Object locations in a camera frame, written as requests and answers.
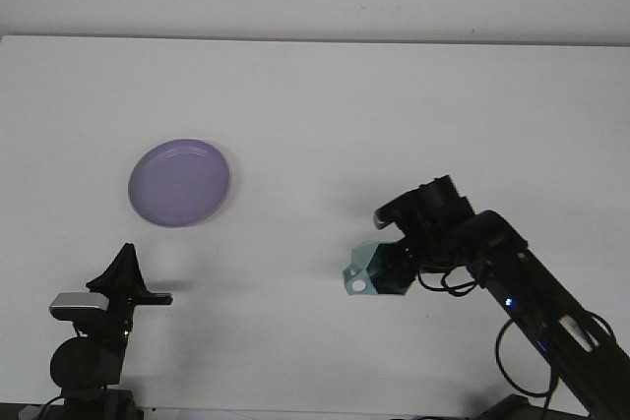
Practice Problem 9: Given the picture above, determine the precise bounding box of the pale blue hexagonal cup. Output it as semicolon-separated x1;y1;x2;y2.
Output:
343;240;414;298

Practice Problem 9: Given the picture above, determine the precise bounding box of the round purple plate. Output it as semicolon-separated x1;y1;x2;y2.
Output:
127;138;232;229

